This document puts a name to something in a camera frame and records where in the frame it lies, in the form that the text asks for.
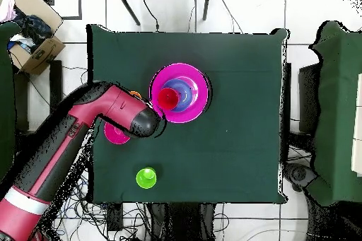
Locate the red cup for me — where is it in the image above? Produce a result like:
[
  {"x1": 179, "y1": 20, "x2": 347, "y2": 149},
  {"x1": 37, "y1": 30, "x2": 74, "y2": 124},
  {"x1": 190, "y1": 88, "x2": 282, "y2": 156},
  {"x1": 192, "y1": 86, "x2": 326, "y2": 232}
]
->
[{"x1": 157, "y1": 87, "x2": 181, "y2": 111}]

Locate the blue bowl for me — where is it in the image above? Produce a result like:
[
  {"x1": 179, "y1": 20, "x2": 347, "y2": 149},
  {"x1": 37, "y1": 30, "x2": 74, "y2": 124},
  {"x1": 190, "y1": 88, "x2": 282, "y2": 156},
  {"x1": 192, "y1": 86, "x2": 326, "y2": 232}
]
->
[{"x1": 160, "y1": 78, "x2": 194, "y2": 112}]

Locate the large pink bowl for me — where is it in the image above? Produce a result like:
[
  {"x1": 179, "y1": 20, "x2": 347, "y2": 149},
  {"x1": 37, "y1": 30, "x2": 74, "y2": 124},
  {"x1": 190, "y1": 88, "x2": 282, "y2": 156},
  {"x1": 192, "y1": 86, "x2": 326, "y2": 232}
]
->
[{"x1": 148, "y1": 62, "x2": 212, "y2": 124}]

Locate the light green cup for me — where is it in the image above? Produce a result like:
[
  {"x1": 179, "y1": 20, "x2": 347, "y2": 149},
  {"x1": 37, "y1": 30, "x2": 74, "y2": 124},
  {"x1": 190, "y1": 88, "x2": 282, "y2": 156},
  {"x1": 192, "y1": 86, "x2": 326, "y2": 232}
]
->
[{"x1": 135, "y1": 166, "x2": 158, "y2": 190}]

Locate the small magenta bowl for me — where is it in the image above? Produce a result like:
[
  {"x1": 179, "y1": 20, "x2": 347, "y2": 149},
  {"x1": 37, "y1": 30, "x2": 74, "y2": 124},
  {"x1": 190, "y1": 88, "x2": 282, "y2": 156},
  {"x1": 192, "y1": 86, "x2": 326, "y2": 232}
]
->
[{"x1": 103, "y1": 121, "x2": 132, "y2": 145}]

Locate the dark green tablecloth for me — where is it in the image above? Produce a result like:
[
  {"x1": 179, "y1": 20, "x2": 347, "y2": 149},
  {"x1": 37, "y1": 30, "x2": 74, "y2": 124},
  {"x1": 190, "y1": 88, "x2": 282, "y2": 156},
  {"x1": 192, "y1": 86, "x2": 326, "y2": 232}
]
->
[{"x1": 86, "y1": 23, "x2": 290, "y2": 205}]

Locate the black power box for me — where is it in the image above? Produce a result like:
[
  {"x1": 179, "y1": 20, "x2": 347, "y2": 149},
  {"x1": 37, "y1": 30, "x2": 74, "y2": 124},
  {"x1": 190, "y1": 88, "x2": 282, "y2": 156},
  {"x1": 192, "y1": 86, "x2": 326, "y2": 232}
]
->
[{"x1": 105, "y1": 202, "x2": 124, "y2": 232}]

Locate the dark grey chair base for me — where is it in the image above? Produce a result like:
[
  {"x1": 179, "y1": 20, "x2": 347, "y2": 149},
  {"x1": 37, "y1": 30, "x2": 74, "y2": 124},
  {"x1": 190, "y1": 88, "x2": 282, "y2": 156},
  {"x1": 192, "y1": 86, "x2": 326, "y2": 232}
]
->
[{"x1": 284, "y1": 163, "x2": 317, "y2": 192}]

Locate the cardboard box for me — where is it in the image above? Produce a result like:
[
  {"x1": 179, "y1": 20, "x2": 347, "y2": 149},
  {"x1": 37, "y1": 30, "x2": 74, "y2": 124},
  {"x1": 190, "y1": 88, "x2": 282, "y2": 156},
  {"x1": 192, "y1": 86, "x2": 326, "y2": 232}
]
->
[{"x1": 7, "y1": 0, "x2": 66, "y2": 76}]

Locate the green cloth covered table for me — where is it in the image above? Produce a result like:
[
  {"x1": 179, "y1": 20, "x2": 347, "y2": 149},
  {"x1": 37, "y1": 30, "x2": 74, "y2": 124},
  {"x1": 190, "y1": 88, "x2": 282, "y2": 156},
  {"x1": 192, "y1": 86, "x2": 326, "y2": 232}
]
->
[
  {"x1": 0, "y1": 21, "x2": 21, "y2": 180},
  {"x1": 309, "y1": 20, "x2": 362, "y2": 206}
]

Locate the dark blue clothing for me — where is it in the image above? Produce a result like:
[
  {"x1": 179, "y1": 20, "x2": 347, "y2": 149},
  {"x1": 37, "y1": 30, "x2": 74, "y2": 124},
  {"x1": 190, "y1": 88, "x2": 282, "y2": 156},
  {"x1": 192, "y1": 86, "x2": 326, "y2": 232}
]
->
[{"x1": 13, "y1": 7, "x2": 54, "y2": 52}]

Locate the pink cloth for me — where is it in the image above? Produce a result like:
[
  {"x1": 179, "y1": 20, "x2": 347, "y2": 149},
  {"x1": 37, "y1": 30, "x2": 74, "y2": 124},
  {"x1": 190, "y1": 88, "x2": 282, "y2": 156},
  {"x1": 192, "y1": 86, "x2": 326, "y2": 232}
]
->
[{"x1": 0, "y1": 0, "x2": 18, "y2": 23}]

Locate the black power cable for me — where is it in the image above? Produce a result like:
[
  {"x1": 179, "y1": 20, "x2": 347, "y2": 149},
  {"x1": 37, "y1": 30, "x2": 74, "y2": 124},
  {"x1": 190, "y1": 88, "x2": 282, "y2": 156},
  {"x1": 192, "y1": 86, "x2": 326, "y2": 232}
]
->
[{"x1": 141, "y1": 0, "x2": 161, "y2": 33}]

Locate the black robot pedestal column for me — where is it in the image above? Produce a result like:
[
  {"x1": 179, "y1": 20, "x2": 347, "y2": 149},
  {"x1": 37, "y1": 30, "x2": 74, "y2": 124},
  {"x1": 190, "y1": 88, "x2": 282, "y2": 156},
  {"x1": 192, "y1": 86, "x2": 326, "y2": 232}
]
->
[{"x1": 149, "y1": 202, "x2": 217, "y2": 241}]

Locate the tangle of black cables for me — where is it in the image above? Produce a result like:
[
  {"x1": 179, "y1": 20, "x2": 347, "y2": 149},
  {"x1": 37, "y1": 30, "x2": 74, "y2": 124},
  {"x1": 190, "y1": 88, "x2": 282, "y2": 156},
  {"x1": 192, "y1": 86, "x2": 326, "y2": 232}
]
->
[{"x1": 50, "y1": 65, "x2": 152, "y2": 241}]

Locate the black stool frame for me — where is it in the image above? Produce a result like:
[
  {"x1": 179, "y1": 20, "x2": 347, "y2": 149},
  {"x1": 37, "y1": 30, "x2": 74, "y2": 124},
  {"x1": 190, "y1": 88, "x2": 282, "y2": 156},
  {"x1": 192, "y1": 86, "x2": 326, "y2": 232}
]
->
[{"x1": 12, "y1": 59, "x2": 64, "y2": 140}]

